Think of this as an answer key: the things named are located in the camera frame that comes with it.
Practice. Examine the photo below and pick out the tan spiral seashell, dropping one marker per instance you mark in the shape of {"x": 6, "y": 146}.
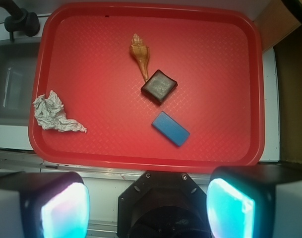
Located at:
{"x": 141, "y": 53}

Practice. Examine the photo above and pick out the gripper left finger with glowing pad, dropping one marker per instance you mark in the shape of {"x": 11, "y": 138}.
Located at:
{"x": 43, "y": 205}

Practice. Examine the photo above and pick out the red plastic tray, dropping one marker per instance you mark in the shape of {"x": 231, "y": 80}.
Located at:
{"x": 214, "y": 55}

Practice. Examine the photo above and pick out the grey sink basin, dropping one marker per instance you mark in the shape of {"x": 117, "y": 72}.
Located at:
{"x": 18, "y": 61}

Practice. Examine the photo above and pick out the blue rectangular block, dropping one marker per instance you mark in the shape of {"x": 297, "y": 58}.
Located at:
{"x": 172, "y": 130}

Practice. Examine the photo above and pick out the dark square soap bar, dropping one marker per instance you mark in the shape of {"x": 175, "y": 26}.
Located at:
{"x": 158, "y": 87}

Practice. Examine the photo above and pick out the black faucet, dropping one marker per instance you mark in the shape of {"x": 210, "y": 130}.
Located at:
{"x": 19, "y": 20}

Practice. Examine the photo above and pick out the crumpled white paper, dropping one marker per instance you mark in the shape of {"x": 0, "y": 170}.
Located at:
{"x": 49, "y": 114}

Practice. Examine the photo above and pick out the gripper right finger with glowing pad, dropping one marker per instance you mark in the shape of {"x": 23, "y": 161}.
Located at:
{"x": 261, "y": 201}

